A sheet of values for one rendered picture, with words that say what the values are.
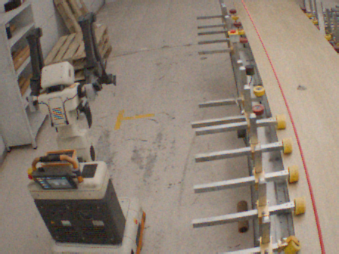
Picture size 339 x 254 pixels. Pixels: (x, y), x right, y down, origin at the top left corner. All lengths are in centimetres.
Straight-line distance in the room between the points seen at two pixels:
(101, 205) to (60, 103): 66
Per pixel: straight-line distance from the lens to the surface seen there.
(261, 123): 255
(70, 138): 294
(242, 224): 317
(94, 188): 261
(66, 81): 275
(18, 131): 486
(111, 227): 281
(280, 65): 338
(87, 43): 282
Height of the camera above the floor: 227
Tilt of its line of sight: 30 degrees down
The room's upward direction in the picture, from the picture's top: 12 degrees counter-clockwise
